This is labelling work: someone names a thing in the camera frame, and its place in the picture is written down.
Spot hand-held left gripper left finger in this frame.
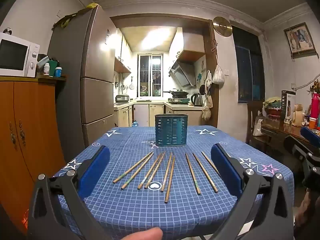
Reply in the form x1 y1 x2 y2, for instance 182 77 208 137
27 145 112 240

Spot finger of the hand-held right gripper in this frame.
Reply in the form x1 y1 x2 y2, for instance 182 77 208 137
284 135 313 160
300 126 320 144

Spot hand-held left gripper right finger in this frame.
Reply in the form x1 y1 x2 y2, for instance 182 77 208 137
207 144 294 240

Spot bunch of wooden chopsticks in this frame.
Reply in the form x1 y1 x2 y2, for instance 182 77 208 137
112 151 222 204

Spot teal metal chopstick holder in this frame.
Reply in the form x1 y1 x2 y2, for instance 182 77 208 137
154 114 188 147

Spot person's right forearm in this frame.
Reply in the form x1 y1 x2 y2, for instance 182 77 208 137
294 187 320 240

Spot glass jar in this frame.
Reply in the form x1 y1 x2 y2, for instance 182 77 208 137
292 103 304 127

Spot dark wooden side table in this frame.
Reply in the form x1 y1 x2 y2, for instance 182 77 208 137
261 119 320 160

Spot pink thermos bottle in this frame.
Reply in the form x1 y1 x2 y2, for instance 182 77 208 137
311 92 320 128

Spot black product box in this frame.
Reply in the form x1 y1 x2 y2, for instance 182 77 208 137
280 90 296 121

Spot red bowl with greens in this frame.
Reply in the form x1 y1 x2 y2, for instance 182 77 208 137
263 97 282 117

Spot dried flowers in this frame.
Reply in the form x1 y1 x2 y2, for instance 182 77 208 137
306 78 320 95

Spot wooden chair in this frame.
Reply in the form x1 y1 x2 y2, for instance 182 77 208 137
246 101 268 145

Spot blue star grid tablecloth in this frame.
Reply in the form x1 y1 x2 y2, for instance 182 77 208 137
54 126 294 240

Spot hanging cloth bags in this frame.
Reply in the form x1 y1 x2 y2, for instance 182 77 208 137
199 70 214 121

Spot lower kitchen cabinets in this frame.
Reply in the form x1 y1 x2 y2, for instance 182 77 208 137
114 101 203 127

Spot kitchen cabinets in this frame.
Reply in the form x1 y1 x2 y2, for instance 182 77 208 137
114 28 132 74
114 101 203 127

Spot orange wooden cabinet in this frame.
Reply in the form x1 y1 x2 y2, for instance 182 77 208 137
0 76 67 234

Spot steel electric kettle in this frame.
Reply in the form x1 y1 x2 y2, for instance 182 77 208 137
191 93 204 107

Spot gas stove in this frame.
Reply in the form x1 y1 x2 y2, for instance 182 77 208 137
167 97 190 105

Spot black wok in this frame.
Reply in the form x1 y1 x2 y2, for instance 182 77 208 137
163 88 190 98

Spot dark window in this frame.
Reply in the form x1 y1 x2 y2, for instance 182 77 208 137
232 26 266 103

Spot hanging white plastic bag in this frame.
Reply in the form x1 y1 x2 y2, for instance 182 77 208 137
212 64 226 85

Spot steel range hood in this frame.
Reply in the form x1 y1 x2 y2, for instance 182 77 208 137
168 61 197 88

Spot grey refrigerator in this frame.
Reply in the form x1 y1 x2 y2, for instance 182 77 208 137
47 5 117 154

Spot kitchen window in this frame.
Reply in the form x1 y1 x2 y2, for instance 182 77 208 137
137 53 163 98

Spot green container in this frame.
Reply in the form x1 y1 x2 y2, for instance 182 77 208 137
49 59 60 77

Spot upper kitchen cabinets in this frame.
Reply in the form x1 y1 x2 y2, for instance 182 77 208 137
114 28 132 74

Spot blue face mask pack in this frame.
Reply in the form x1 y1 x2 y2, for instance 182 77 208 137
37 56 52 68

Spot white microwave oven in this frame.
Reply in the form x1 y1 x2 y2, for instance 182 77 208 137
0 32 40 78

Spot green cloth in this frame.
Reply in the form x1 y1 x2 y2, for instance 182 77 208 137
52 12 78 29

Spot framed wall picture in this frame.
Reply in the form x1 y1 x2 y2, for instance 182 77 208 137
283 22 316 57

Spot round gold wall clock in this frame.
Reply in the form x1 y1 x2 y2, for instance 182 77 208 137
212 16 233 38

